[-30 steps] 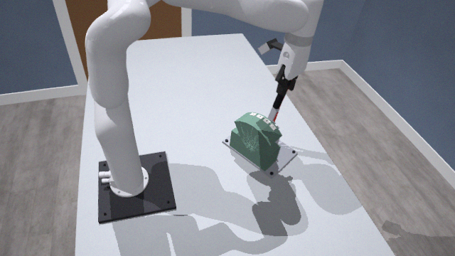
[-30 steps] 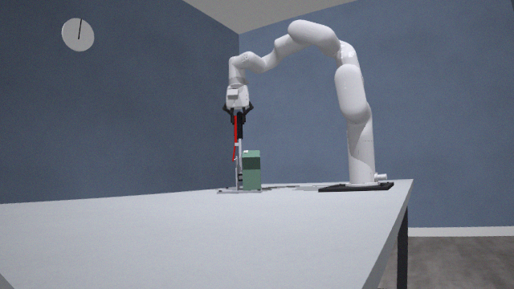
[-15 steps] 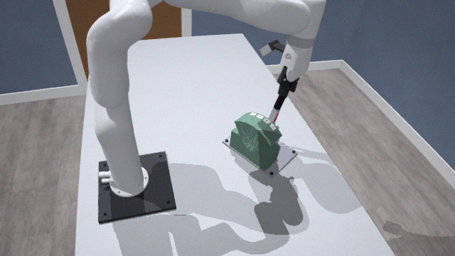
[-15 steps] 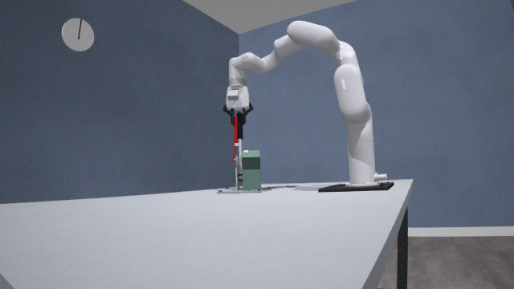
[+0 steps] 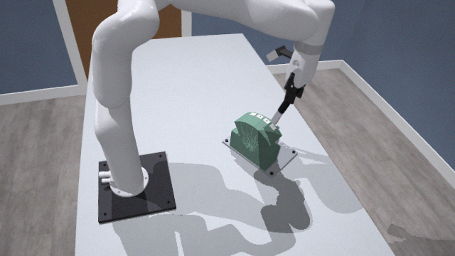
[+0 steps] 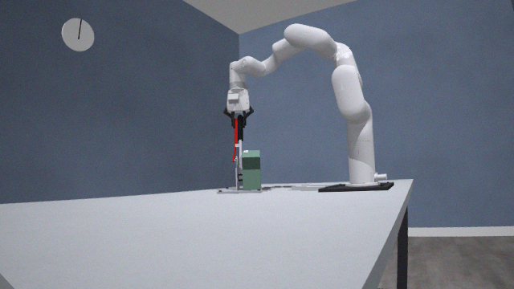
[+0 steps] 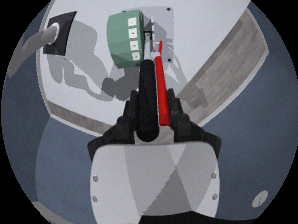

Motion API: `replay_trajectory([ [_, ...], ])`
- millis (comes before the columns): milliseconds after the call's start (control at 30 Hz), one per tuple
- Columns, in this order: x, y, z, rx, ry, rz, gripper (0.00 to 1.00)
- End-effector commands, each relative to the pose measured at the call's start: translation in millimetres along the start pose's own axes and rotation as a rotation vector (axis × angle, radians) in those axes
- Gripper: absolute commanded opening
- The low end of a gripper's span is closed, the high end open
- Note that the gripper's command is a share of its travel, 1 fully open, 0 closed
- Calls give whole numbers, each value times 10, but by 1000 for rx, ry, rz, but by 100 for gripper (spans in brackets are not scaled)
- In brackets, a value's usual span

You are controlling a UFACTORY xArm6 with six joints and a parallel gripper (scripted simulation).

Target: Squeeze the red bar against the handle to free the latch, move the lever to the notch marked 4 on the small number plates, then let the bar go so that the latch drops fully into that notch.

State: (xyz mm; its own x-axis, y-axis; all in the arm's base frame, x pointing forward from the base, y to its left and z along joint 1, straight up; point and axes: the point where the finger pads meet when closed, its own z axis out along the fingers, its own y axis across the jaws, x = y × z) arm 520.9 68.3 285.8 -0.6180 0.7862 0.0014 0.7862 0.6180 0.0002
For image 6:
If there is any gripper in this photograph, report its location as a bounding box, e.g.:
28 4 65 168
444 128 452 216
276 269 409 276
223 88 254 128

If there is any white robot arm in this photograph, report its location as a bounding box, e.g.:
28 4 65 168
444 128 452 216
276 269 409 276
230 24 387 187

